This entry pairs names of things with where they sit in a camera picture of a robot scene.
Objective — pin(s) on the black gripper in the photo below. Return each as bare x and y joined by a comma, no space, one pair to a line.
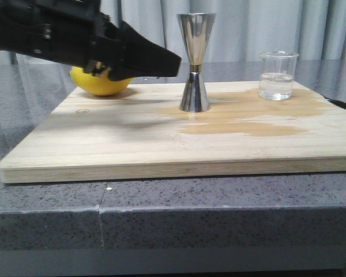
75,33

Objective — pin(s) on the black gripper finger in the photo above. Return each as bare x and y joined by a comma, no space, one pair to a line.
136,56

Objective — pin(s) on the steel double jigger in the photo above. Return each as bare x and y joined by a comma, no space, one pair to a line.
195,30

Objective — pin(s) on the small glass beaker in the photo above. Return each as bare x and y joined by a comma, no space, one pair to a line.
277,76

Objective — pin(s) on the yellow lemon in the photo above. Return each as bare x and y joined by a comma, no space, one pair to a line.
99,86

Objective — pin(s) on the wooden cutting board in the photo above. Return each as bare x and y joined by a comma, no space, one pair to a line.
141,133

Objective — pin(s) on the grey curtain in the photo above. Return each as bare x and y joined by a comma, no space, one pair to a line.
243,29

